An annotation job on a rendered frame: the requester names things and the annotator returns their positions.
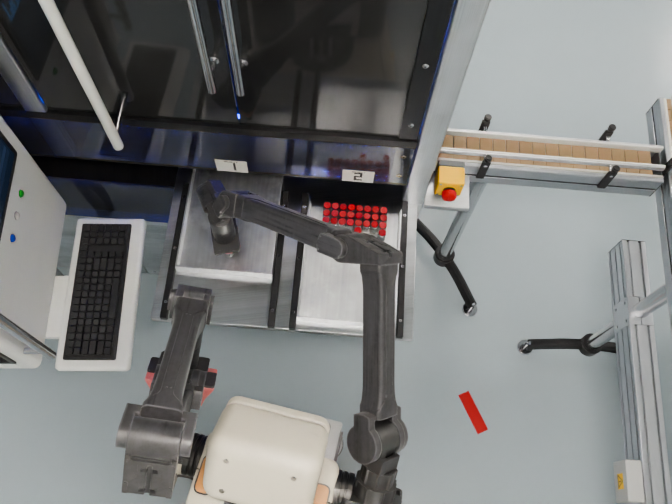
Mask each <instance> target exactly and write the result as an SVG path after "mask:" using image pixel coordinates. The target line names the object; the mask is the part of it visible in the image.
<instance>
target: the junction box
mask: <svg viewBox="0 0 672 504"><path fill-rule="evenodd" d="M613 466H614V479H615V492H616V502H617V503H621V504H640V503H645V499H644V488H643V477H642V466H641V461H639V460H626V459H625V460H621V461H617V462H614V463H613Z"/></svg>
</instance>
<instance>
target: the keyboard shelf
mask: <svg viewBox="0 0 672 504"><path fill-rule="evenodd" d="M83 224H131V225H132V228H131V237H130V245H129V253H128V262H127V270H126V279H125V287H124V295H123V304H122V312H121V320H120V329H119V337H118V346H117V354H116V360H63V352H64V346H65V339H66V332H67V325H68V319H69V312H70V305H71V299H72V292H73V285H74V279H75V272H76V265H77V258H78V252H79V245H80V238H81V232H82V225H83ZM145 234H146V221H145V220H144V219H90V218H81V219H78V221H77V226H76V232H75V239H74V245H73V252H72V258H71V265H70V271H69V276H55V281H54V287H53V293H52V299H51V306H50V312H49V318H48V324H47V330H46V337H45V339H59V343H58V350H57V357H56V363H55V368H56V369H57V370H58V371H128V370H130V368H131V360H132V351H133V342H134V333H135V324H136V315H137V306H138V297H139V288H140V279H141V270H142V261H143V252H144V243H145Z"/></svg>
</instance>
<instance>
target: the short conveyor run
mask: <svg viewBox="0 0 672 504"><path fill-rule="evenodd" d="M491 119H492V116H491V115H490V114H486V115H485V116H484V120H482V122H481V124H480V127H479V129H478V131H476V130H464V129H451V128H448V129H447V132H446V135H445V138H444V141H443V144H442V147H441V150H440V153H439V156H438V159H439V160H451V161H464V162H465V168H464V169H465V175H468V176H469V182H481V183H493V184H506V185H518V186H530V187H543V188H555V189H568V190H580V191H592V192H605V193H617V194H630V195H642V196H649V197H650V196H651V195H652V194H653V193H654V192H655V191H656V190H657V189H658V188H659V187H660V186H661V185H662V184H663V182H664V180H663V176H662V171H663V170H664V169H665V167H666V165H661V160H660V152H661V150H662V149H663V146H659V145H650V144H637V143H625V142H612V141H610V137H611V136H612V134H613V133H614V131H615V130H616V126H615V125H614V124H610V125H609V126H608V130H605V131H604V132H603V134H602V135H601V137H600V138H599V139H598V140H588V139H575V138H563V137H550V136H538V135H526V134H513V133H501V132H489V131H487V130H488V127H489V125H490V123H491V122H490V121H491Z"/></svg>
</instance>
